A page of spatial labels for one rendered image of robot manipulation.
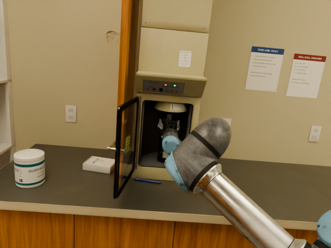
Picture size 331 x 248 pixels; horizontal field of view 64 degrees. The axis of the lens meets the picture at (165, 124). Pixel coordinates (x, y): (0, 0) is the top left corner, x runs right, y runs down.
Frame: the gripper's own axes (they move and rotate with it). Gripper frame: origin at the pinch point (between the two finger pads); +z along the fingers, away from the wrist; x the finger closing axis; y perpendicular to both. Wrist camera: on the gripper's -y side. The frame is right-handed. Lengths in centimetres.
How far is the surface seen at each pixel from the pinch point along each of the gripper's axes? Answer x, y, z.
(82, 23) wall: 56, 51, 35
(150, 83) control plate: 11.1, 25.3, -16.8
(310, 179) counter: -89, -28, 3
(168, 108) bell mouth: 1.2, 12.4, -7.7
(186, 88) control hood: -6.0, 24.6, -16.1
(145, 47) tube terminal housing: 14.9, 40.8, -8.4
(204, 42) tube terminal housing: -12.5, 45.9, -8.2
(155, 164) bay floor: 5.4, -19.6, -7.9
